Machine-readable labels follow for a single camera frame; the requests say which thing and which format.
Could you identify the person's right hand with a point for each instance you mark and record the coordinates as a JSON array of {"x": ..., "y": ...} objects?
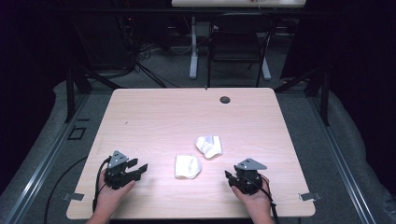
[{"x": 255, "y": 200}]

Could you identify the grey metal table bracket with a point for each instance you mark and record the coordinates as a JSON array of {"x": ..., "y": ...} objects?
[
  {"x": 310, "y": 196},
  {"x": 73, "y": 196}
]

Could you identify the black folding chair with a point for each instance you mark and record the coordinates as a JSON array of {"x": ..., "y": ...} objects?
[{"x": 238, "y": 40}]

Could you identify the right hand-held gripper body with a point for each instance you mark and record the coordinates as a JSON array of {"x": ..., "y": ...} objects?
[{"x": 247, "y": 175}]

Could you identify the black metal frame stand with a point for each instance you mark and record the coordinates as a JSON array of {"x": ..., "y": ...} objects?
[
  {"x": 314, "y": 87},
  {"x": 79, "y": 84}
]

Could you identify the person's left hand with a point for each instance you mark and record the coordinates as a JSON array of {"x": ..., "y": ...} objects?
[{"x": 113, "y": 196}]

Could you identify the white sock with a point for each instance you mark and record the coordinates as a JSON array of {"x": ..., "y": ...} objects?
[
  {"x": 209, "y": 146},
  {"x": 187, "y": 167}
]

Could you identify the white desk with metal legs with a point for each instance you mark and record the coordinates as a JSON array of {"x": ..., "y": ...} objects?
[{"x": 230, "y": 18}]

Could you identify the aluminium floor rail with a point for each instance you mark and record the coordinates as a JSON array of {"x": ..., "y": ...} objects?
[
  {"x": 46, "y": 158},
  {"x": 341, "y": 161}
]

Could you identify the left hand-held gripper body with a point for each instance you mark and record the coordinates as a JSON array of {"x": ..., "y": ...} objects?
[{"x": 116, "y": 174}]

